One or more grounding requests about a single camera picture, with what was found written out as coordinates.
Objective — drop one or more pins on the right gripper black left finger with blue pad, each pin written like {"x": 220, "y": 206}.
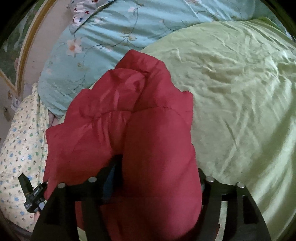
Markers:
{"x": 58, "y": 220}

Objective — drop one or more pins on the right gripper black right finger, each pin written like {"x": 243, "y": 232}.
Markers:
{"x": 229, "y": 212}

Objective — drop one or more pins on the red quilted down coat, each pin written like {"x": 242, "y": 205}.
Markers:
{"x": 135, "y": 111}

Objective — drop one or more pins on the person's left hand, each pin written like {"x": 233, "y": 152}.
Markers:
{"x": 36, "y": 216}

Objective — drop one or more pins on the yellow cartoon print pillow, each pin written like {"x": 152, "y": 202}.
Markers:
{"x": 24, "y": 151}

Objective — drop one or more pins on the gold framed landscape painting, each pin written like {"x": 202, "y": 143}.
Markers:
{"x": 17, "y": 36}

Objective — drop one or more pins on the light green bed sheet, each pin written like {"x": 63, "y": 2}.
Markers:
{"x": 242, "y": 78}

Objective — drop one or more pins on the teal floral quilt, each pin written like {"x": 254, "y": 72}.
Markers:
{"x": 78, "y": 60}

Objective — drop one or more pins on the grey bear print pillow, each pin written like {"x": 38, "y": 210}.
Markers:
{"x": 83, "y": 10}

